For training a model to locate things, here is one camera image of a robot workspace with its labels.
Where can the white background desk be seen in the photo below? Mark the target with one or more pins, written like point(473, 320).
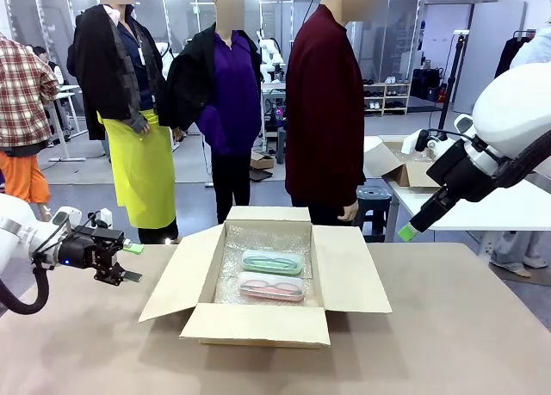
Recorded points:
point(64, 94)

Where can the mint green glasses case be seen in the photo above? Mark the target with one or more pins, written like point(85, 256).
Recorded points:
point(271, 261)

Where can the open cardboard box with wrap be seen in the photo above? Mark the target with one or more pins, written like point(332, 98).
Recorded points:
point(413, 175)

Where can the black light stand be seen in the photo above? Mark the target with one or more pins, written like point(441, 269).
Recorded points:
point(450, 89)

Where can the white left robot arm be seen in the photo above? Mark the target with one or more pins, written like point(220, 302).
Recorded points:
point(17, 236)

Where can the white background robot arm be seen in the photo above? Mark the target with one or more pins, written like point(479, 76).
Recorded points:
point(271, 51)

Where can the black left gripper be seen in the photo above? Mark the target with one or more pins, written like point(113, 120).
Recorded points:
point(90, 251)

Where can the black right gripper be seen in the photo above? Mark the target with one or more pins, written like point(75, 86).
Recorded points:
point(462, 171)

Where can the person in purple shirt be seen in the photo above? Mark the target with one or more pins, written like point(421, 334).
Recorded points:
point(232, 102)

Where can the person in yellow apron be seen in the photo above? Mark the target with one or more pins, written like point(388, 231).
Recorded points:
point(142, 162)

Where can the person's left hand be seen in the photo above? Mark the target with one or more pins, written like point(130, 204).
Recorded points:
point(349, 210)

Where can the bubble wrap in background box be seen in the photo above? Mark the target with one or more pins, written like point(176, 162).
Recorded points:
point(419, 157)

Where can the clothes rack with dark garment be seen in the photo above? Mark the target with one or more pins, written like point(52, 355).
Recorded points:
point(508, 55)

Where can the person in plaid shirt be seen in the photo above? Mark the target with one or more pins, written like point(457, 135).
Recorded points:
point(21, 98)

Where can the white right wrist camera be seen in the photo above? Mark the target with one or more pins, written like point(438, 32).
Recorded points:
point(409, 143)

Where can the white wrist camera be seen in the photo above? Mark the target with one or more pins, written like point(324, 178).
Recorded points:
point(64, 218)
point(409, 143)

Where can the person in maroon sweater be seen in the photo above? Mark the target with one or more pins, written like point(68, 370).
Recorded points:
point(318, 111)

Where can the white background table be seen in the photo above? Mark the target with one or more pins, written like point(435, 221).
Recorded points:
point(473, 214)

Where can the pink glasses case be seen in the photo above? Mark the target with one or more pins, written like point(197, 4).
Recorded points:
point(271, 287)

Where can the clear bubble wrap sheet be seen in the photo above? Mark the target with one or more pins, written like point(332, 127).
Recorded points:
point(232, 257)

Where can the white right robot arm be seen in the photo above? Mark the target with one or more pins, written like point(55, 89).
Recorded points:
point(516, 102)

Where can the large open cardboard box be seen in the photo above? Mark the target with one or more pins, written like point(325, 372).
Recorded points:
point(258, 326)

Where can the small cardboard box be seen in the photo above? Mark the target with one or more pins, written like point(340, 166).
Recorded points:
point(261, 162)

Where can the white shoe rack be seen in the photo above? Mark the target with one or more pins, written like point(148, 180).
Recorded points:
point(387, 98)

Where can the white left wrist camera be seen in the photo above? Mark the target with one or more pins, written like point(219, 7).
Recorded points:
point(64, 218)

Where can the dark grey plastic stool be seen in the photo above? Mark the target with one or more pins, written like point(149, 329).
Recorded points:
point(374, 195)

